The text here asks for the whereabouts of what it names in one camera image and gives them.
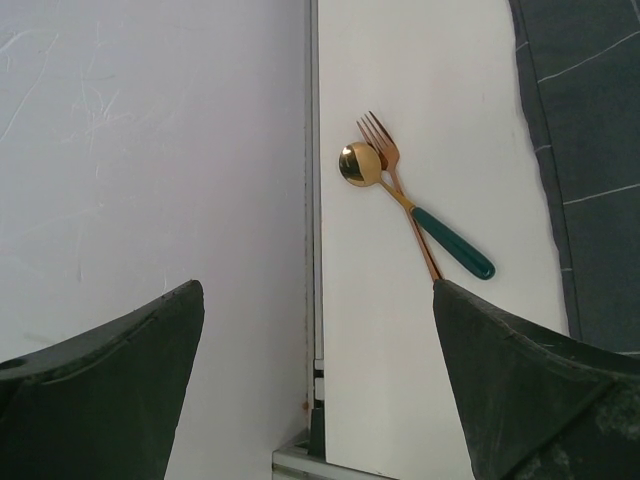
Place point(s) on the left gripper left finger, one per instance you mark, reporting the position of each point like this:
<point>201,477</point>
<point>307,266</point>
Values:
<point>106,403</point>

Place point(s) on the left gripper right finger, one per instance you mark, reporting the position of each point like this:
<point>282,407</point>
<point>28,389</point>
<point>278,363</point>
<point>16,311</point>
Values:
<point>533,403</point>

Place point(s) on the dark grey checked cloth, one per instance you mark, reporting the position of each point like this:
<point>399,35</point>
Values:
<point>578,72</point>

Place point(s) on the gold spoon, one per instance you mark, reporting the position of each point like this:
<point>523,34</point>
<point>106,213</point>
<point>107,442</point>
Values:
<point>361,166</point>

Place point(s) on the gold fork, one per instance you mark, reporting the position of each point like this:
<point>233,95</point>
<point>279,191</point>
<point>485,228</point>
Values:
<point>376,135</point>

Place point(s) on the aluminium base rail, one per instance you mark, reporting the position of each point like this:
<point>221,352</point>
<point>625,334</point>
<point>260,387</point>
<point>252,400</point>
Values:
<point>292,461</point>

